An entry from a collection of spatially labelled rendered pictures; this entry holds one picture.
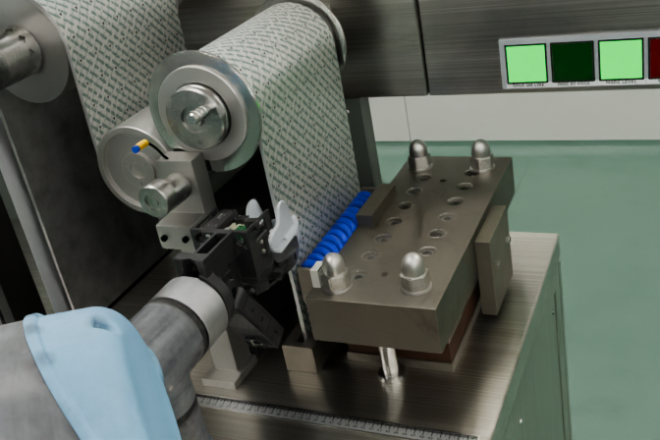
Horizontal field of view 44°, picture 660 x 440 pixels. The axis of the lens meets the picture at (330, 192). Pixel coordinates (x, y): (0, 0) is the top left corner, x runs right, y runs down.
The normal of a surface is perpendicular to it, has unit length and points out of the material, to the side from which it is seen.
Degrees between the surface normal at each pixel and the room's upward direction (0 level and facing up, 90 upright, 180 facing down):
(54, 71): 90
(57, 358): 20
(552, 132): 90
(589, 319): 0
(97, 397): 44
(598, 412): 0
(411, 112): 90
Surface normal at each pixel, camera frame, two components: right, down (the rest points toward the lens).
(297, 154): 0.90, 0.02
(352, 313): -0.39, 0.45
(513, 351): -0.18, -0.89
